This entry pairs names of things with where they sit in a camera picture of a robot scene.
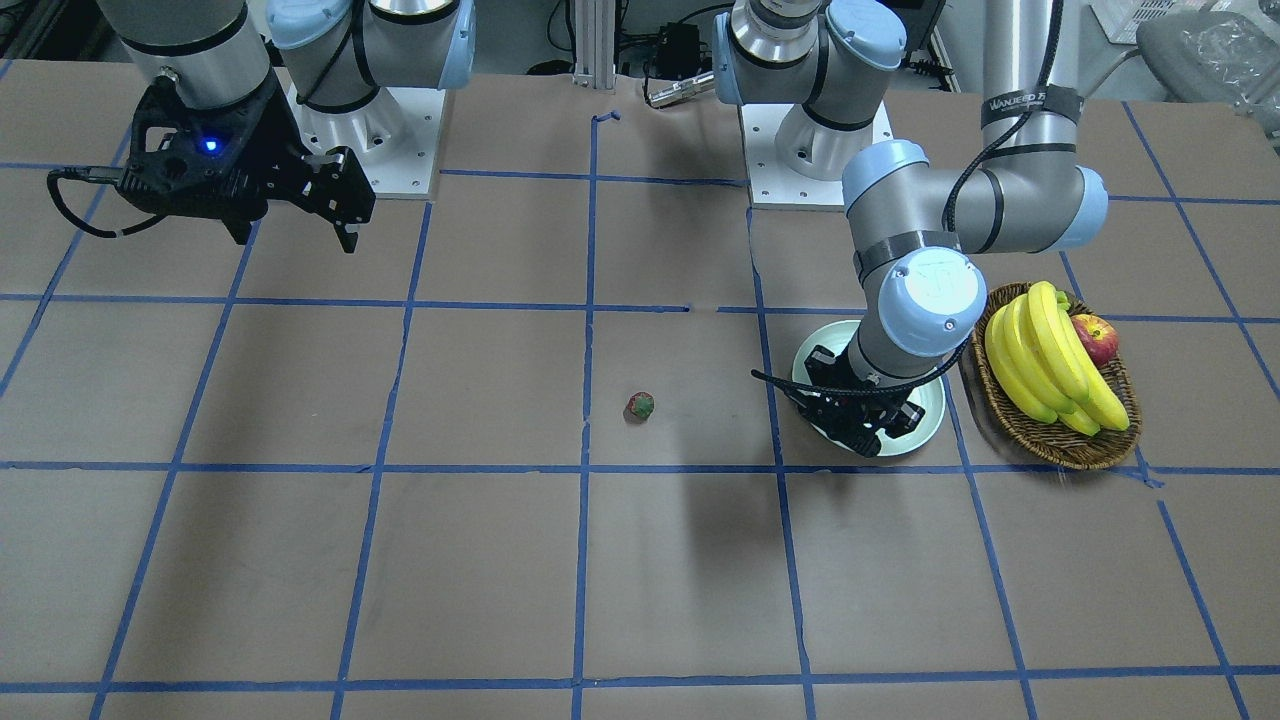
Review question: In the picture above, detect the pale green round plate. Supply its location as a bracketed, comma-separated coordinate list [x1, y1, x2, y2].
[780, 319, 945, 459]

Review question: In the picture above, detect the red yellow apple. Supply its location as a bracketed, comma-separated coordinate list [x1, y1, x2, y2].
[1070, 313, 1119, 369]

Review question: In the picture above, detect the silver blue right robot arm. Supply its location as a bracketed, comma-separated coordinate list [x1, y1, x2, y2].
[83, 1, 477, 252]

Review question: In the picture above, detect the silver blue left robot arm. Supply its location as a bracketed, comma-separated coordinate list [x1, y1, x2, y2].
[712, 1, 1108, 457]

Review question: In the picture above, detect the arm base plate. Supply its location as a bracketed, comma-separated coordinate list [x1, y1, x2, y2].
[740, 104, 893, 211]
[287, 86, 449, 200]

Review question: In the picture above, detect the brown wicker basket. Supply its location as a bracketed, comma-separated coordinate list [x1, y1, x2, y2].
[960, 282, 1143, 471]

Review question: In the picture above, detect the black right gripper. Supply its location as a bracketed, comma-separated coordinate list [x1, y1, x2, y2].
[115, 76, 376, 254]

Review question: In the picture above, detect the aluminium frame post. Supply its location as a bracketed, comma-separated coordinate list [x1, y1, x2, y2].
[567, 0, 620, 94]

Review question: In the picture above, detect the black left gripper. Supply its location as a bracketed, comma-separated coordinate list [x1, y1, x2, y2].
[795, 345, 925, 457]

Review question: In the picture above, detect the yellow banana bunch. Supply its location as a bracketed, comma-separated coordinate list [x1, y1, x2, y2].
[984, 281, 1130, 437]

